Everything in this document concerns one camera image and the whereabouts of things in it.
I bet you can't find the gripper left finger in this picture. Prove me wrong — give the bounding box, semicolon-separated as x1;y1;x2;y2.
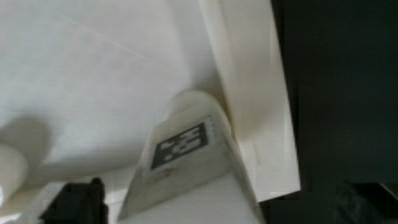
40;178;109;224

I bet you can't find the white square tabletop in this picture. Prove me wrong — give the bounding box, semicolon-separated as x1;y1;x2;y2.
0;0;301;224

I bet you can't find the white table leg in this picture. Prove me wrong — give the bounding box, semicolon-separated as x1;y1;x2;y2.
118;90;267;224

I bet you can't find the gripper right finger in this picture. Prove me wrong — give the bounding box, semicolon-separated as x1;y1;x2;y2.
333;181;398;224

